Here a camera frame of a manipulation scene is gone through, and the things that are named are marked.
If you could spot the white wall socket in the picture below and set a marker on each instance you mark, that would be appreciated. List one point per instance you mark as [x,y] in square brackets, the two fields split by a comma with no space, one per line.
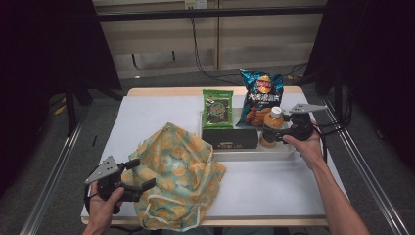
[195,4]

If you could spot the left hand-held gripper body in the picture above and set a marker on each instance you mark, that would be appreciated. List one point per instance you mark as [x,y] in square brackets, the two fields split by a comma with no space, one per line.
[109,187]

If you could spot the black horizontal bar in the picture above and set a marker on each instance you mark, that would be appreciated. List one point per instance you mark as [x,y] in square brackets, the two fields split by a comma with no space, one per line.
[195,13]

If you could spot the green snack packet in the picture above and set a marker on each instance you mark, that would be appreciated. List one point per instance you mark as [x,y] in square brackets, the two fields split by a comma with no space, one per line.
[218,109]

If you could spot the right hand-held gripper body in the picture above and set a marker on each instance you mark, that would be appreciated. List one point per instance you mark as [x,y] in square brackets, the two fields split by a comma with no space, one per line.
[301,125]

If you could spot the black metal stand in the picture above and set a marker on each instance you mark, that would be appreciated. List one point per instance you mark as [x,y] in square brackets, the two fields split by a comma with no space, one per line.
[339,101]
[70,111]

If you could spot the blue chips bag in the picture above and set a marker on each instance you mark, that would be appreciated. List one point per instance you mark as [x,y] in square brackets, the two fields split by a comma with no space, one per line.
[261,94]

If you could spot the person's left hand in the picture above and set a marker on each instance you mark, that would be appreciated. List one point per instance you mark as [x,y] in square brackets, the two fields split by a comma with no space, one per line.
[104,212]

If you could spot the orange-print teal fabric bag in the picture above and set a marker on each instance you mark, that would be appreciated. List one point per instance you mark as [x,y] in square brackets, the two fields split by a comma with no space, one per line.
[176,182]

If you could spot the orange juice bottle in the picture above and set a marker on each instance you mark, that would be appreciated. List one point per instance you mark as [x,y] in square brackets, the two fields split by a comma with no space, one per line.
[272,122]

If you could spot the person's right hand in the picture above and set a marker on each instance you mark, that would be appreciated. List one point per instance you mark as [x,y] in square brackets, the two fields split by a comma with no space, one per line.
[310,150]

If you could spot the white plastic tray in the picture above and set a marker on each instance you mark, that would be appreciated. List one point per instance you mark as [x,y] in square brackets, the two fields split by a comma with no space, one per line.
[248,154]

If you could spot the yellow floor tape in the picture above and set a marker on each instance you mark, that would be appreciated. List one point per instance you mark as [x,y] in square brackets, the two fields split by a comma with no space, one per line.
[60,110]

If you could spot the aluminium frame rail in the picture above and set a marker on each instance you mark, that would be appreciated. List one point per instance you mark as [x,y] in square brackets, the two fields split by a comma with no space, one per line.
[54,176]
[362,166]

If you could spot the black curtain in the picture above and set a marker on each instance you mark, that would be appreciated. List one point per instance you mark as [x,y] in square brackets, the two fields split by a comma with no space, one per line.
[39,65]
[385,65]

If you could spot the black rectangular box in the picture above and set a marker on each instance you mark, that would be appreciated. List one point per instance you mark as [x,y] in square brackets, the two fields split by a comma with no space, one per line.
[228,137]

